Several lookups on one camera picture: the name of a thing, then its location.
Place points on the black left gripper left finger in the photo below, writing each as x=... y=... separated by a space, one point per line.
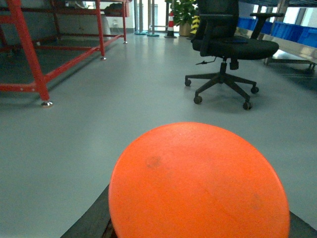
x=95 y=222

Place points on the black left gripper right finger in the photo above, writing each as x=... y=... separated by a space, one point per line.
x=300 y=229

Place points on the orange cylindrical capacitor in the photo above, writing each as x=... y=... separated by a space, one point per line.
x=195 y=180

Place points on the red white traffic cone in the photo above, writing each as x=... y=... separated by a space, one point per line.
x=170 y=27

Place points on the black office chair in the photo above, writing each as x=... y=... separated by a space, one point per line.
x=216 y=37

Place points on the potted green plant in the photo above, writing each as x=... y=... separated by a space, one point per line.
x=184 y=12

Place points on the red metal frame table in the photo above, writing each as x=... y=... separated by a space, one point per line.
x=42 y=39

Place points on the yellow black striped post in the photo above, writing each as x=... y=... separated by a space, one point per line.
x=194 y=26

